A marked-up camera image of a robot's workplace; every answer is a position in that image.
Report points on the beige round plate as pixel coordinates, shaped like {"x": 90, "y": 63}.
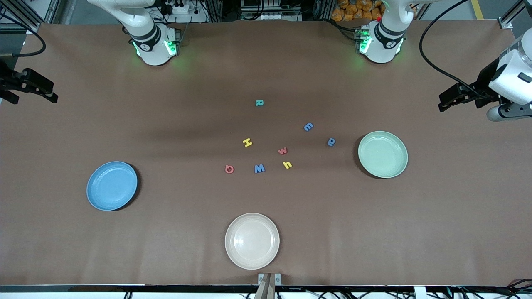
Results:
{"x": 252, "y": 241}

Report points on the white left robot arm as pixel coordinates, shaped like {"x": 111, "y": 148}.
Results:
{"x": 384, "y": 43}

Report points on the metal table edge bracket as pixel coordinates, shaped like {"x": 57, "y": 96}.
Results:
{"x": 260, "y": 279}

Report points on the blue foam letter W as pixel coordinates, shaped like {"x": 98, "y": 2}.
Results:
{"x": 259, "y": 168}

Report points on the white power strip with plugs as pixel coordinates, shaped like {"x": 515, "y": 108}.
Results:
{"x": 183, "y": 8}

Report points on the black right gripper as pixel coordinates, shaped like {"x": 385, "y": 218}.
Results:
{"x": 11, "y": 81}

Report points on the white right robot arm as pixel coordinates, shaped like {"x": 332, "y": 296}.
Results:
{"x": 149, "y": 45}

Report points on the blue round plate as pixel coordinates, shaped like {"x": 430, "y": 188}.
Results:
{"x": 111, "y": 186}

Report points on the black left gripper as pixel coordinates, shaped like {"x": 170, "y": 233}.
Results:
{"x": 484, "y": 85}

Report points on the long white power strip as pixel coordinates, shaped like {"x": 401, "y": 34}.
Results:
{"x": 272, "y": 15}

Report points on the orange objects pile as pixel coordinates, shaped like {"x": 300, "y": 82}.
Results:
{"x": 357, "y": 10}

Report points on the yellow foam letter H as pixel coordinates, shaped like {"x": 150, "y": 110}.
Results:
{"x": 247, "y": 142}

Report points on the red foam letter Q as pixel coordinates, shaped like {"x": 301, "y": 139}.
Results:
{"x": 226, "y": 169}

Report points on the aluminium frame profile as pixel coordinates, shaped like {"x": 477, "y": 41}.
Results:
{"x": 25, "y": 14}
{"x": 513, "y": 14}

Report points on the red foam lowercase w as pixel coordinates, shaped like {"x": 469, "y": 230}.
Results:
{"x": 282, "y": 151}

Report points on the blue foam letter E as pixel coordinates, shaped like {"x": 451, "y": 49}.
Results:
{"x": 308, "y": 126}

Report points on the blue foam lowercase a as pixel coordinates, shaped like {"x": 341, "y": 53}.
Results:
{"x": 333, "y": 142}

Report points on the green round plate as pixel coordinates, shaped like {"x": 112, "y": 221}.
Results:
{"x": 382, "y": 154}

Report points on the yellow foam lowercase h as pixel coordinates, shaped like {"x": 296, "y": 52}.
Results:
{"x": 287, "y": 165}

